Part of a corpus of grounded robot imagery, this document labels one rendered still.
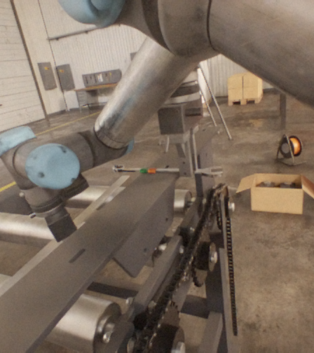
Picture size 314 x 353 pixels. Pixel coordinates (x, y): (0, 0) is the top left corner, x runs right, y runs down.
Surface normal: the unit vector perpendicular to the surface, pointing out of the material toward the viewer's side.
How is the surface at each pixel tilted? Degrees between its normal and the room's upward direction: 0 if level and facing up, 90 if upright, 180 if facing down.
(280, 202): 90
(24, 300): 0
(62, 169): 90
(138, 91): 107
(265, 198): 90
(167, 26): 137
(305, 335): 0
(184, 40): 147
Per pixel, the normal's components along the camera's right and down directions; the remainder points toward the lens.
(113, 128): -0.45, 0.65
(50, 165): 0.72, 0.15
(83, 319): -0.30, -0.66
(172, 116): -0.40, 0.40
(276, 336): -0.14, -0.92
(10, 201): 0.91, 0.03
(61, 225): 0.49, 0.30
